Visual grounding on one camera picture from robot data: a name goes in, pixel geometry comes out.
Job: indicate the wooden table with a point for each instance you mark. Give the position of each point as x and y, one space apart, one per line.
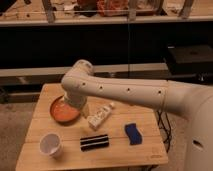
119 153

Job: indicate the orange ceramic bowl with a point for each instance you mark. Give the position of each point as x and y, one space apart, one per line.
62 112

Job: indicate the white ceramic cup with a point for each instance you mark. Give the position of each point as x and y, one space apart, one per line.
50 145

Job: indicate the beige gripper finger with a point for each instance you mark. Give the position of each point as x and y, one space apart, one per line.
85 112

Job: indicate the blue sponge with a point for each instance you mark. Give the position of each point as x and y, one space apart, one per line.
133 134

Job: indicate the black box on shelf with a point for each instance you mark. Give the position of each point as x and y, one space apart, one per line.
190 59

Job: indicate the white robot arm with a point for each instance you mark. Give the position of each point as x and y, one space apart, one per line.
191 101

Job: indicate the white tube bottle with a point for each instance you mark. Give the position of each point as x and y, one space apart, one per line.
100 116

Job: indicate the black white striped block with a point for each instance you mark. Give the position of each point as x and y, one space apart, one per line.
89 143

